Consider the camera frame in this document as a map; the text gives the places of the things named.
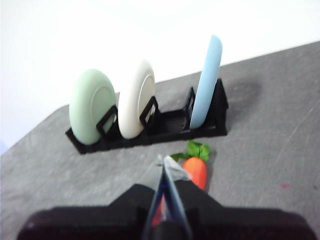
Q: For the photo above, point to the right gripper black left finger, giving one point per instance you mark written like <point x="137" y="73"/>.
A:
<point x="87" y="222"/>

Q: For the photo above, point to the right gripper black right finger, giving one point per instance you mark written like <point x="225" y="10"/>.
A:
<point x="225" y="222"/>

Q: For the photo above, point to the orange carrot with green leaves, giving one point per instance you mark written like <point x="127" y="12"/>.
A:
<point x="196" y="170"/>

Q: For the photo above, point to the pale green plate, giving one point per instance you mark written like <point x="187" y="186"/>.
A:
<point x="82" y="107"/>

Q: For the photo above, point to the black plate rack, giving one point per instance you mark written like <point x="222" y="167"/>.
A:
<point x="170" y="125"/>

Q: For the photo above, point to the cream plate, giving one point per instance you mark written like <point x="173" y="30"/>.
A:
<point x="130" y="100"/>

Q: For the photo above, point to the light blue plate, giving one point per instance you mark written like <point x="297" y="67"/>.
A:
<point x="207" y="82"/>

